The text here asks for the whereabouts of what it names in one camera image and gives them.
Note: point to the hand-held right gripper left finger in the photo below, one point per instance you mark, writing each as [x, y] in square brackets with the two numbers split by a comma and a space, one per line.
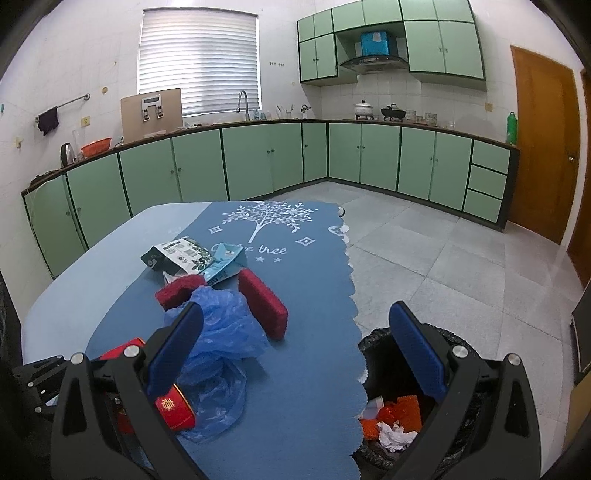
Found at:
[175, 355]

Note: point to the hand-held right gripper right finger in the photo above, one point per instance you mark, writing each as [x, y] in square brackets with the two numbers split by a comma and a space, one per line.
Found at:
[418, 355]

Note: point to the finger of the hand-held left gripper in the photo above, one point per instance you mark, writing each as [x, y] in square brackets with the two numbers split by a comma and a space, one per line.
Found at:
[39, 378]

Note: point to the black lined trash bin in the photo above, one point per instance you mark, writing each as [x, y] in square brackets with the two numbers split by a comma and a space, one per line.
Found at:
[385, 364]

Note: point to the red paper cup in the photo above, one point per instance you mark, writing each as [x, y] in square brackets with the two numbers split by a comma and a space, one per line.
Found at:
[173, 406]

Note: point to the orange foam fruit net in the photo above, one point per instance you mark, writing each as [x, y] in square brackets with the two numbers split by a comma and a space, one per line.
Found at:
[410, 408]

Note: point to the blue plastic bag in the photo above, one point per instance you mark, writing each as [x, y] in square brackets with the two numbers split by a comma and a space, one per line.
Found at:
[231, 332]

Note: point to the red plastic bag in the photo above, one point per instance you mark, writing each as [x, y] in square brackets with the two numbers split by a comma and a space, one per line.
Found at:
[391, 410]

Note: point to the dark red scouring pad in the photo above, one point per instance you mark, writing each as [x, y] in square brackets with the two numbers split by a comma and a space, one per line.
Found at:
[265, 304]
[178, 290]

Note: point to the tan and white paper cup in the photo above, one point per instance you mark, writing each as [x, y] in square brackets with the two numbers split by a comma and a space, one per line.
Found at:
[373, 406]

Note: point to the white tissue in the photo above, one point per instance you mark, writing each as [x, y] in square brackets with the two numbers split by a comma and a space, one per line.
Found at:
[395, 436]

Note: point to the green and black snack packet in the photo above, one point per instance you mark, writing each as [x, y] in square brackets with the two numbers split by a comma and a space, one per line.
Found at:
[180, 256]

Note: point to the light blue packet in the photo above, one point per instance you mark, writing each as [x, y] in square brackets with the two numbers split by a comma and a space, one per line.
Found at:
[224, 267]

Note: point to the light blue tablecloth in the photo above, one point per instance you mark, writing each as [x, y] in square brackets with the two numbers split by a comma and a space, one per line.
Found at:
[92, 277]

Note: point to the blue tree print table runner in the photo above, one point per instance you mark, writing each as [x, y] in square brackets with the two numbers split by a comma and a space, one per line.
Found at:
[300, 369]

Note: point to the flat cardboard box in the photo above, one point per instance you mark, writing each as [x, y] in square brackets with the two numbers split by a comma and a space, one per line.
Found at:
[578, 406]

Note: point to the black glass door cabinet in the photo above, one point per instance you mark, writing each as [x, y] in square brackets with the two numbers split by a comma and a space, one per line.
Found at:
[584, 323]

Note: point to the green base cabinets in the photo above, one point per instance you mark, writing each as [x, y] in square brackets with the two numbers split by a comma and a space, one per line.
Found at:
[198, 161]

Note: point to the orange plastic basin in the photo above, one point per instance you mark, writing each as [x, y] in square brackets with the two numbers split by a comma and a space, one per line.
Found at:
[96, 148]

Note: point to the electric kettle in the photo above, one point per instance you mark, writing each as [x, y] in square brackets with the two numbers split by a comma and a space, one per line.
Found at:
[68, 156]

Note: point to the wooden door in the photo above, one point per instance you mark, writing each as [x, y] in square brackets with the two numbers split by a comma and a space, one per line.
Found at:
[545, 147]
[584, 184]

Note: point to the brown cardboard appliance box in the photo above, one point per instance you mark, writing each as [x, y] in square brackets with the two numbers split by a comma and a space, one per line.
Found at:
[131, 120]

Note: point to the black wok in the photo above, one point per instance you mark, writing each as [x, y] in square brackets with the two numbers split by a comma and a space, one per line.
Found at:
[392, 113]

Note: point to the green bottle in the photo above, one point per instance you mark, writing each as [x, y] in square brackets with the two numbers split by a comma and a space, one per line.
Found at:
[512, 129]

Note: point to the white cooking pot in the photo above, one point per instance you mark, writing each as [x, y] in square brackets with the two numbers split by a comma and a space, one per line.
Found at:
[363, 110]

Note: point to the metal kitchen faucet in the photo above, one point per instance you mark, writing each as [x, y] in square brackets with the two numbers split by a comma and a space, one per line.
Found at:
[247, 110]

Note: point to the dark towel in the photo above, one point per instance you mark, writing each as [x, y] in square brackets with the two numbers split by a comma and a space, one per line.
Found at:
[48, 121]

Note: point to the utensil holder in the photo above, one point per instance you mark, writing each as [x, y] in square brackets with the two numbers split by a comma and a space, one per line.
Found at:
[287, 113]

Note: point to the white window blind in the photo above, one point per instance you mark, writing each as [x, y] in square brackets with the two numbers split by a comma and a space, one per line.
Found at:
[198, 60]

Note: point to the range hood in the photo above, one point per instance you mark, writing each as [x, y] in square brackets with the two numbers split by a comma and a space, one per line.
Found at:
[374, 62]

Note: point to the blue box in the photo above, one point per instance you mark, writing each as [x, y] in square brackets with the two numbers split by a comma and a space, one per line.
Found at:
[374, 43]

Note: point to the metal towel rail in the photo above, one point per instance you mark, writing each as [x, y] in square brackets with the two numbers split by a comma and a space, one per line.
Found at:
[74, 100]

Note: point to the green wall cabinets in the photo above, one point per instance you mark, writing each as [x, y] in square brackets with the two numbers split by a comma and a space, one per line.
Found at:
[457, 46]

